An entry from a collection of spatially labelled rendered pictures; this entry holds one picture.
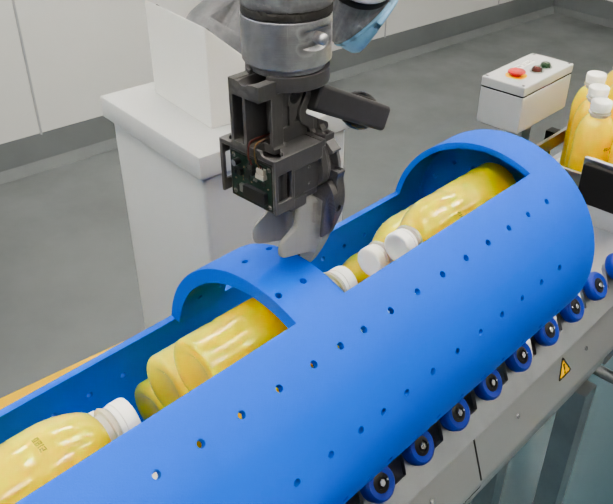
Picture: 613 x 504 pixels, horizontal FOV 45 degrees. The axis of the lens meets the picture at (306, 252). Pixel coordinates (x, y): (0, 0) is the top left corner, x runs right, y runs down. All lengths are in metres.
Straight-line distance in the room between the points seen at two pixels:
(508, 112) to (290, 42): 1.04
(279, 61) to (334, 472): 0.36
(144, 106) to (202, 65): 0.17
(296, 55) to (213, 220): 0.64
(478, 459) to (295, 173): 0.54
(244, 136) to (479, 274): 0.32
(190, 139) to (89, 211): 2.21
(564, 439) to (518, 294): 0.79
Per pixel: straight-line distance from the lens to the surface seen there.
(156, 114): 1.29
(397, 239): 0.88
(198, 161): 1.13
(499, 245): 0.86
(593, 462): 2.31
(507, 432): 1.09
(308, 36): 0.60
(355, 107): 0.69
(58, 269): 3.03
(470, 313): 0.81
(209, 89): 1.19
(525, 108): 1.60
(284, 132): 0.64
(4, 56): 3.66
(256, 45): 0.61
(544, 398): 1.16
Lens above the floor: 1.65
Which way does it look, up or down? 34 degrees down
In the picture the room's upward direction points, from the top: straight up
